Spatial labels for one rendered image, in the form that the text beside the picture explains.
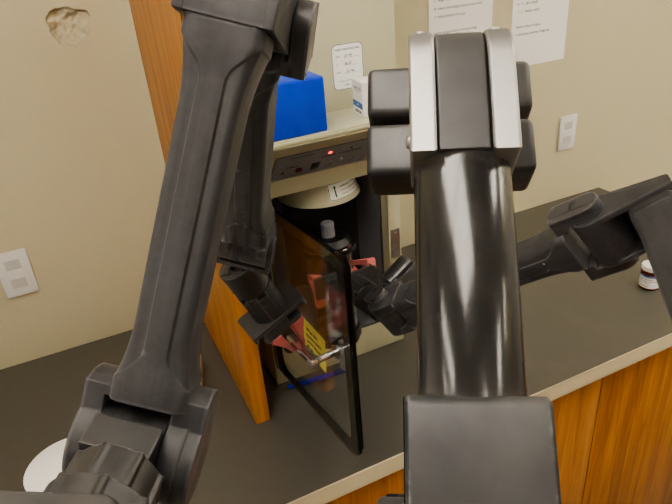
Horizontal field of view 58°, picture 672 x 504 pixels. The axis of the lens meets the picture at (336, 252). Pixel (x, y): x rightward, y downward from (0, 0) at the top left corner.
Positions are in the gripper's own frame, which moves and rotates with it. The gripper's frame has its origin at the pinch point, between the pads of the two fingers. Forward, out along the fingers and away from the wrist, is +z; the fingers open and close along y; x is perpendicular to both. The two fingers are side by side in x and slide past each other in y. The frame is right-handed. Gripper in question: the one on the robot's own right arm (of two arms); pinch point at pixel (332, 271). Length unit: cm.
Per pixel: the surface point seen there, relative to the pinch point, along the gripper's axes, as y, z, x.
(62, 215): 45, 46, -12
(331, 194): -2.2, 0.7, -16.2
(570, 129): -109, 35, -2
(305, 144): 8.3, -13.0, -31.0
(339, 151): 0.4, -9.5, -27.5
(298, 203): 3.7, 4.0, -15.1
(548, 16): -96, 34, -39
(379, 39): -13.1, -4.1, -44.3
